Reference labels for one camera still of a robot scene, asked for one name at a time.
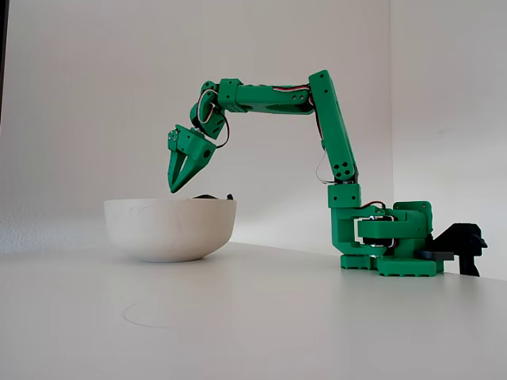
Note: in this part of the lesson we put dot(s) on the white bowl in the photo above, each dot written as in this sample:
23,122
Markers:
158,229

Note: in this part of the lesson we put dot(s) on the black table clamp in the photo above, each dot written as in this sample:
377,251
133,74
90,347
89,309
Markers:
463,237

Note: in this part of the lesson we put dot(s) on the black object in bowl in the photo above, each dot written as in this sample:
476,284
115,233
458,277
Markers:
204,196

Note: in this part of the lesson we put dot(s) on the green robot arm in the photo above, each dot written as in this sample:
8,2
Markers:
336,130

